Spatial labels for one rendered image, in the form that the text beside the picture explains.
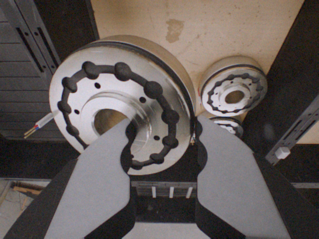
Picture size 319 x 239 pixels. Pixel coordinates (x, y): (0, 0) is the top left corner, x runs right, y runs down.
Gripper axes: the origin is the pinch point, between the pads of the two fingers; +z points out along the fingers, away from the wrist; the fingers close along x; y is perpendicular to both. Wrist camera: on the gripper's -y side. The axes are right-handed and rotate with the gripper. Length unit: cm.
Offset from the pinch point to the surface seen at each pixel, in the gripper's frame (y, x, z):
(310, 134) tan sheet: 20.1, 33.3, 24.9
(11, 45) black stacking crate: -3.8, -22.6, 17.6
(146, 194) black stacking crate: 58, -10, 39
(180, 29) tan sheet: -4.3, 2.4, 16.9
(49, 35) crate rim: -5.3, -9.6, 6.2
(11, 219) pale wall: 256, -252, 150
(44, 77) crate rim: -1.4, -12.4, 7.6
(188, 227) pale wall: 303, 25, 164
